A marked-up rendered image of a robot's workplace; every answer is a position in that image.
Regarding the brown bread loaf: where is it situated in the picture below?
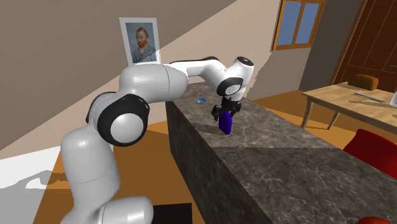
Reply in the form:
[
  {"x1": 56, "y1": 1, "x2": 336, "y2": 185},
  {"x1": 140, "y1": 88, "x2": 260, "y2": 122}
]
[{"x1": 347, "y1": 73, "x2": 379, "y2": 92}]

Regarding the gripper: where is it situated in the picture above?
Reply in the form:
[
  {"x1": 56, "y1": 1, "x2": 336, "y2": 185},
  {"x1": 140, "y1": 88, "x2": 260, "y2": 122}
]
[{"x1": 211, "y1": 96, "x2": 242, "y2": 122}]

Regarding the light wooden table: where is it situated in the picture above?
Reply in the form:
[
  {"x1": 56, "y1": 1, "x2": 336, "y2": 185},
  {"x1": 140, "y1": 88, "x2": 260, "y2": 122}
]
[{"x1": 300, "y1": 81, "x2": 397, "y2": 136}]

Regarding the blue vase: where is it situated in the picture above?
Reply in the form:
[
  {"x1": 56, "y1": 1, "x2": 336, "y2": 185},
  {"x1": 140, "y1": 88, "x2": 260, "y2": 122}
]
[{"x1": 218, "y1": 111, "x2": 233, "y2": 136}]

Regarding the wooden framed window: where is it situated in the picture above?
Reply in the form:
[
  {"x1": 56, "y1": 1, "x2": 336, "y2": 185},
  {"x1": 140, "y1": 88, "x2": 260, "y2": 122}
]
[{"x1": 270, "y1": 0, "x2": 326, "y2": 52}]

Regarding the dark wooden door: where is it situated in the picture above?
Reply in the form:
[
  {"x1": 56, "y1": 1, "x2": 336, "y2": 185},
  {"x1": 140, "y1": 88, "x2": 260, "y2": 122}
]
[{"x1": 329, "y1": 0, "x2": 397, "y2": 93}]

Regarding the red chair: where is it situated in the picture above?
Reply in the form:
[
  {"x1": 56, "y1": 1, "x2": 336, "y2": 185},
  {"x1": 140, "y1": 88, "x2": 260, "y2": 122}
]
[{"x1": 342, "y1": 129, "x2": 397, "y2": 180}]

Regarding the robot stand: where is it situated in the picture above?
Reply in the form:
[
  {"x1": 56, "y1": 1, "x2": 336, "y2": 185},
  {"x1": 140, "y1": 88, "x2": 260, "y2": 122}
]
[{"x1": 151, "y1": 202, "x2": 193, "y2": 224}]

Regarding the orange round object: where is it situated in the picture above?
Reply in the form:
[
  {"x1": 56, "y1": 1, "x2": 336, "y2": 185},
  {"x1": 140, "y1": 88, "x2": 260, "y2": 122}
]
[{"x1": 356, "y1": 216, "x2": 394, "y2": 224}]

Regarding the framed portrait painting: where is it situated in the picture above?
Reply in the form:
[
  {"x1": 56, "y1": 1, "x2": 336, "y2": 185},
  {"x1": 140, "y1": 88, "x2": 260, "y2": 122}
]
[{"x1": 118, "y1": 17, "x2": 163, "y2": 67}]

